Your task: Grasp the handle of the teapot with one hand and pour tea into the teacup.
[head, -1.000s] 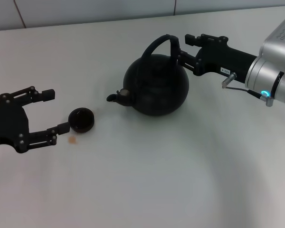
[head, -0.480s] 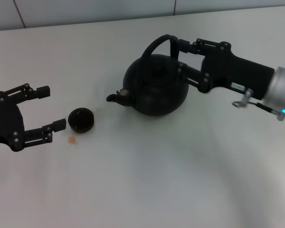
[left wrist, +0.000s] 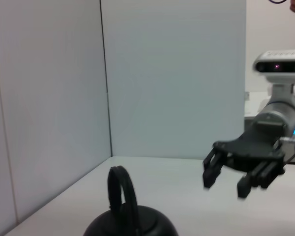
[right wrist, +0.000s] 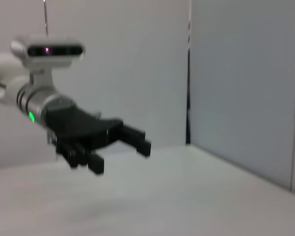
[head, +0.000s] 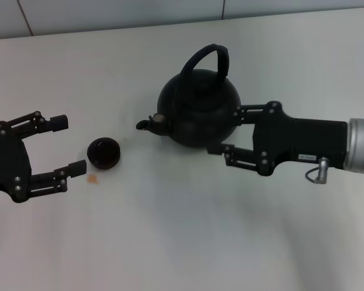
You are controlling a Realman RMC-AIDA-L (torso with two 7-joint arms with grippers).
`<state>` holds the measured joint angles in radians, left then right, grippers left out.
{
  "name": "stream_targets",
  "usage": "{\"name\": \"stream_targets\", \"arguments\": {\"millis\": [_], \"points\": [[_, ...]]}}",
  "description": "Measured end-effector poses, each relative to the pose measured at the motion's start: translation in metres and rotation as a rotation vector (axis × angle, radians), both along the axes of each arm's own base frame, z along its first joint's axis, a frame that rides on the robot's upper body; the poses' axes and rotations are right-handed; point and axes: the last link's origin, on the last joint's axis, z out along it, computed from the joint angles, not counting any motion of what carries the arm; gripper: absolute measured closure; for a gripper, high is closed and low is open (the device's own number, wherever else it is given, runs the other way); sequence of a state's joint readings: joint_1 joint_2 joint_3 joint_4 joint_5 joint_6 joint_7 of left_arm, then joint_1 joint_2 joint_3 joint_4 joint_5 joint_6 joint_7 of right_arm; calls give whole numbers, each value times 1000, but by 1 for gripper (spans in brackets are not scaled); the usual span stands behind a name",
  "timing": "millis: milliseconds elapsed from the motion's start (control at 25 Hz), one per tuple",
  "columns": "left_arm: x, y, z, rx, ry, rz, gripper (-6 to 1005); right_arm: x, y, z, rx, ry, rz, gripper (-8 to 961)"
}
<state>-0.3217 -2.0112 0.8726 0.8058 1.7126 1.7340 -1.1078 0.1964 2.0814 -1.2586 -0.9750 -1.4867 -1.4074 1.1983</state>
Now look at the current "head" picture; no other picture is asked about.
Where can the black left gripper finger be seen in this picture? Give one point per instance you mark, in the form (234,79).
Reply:
(59,122)
(79,169)

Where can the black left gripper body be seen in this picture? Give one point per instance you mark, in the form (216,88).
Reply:
(9,163)

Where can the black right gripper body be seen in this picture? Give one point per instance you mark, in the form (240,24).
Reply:
(306,139)

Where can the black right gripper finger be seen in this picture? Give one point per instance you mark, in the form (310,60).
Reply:
(250,114)
(239,157)

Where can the small black teacup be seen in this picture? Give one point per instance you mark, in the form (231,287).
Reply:
(104,165)

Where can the black round teapot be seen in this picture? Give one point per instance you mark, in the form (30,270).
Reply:
(200,121)

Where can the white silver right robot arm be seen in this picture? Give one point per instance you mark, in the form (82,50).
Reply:
(361,145)

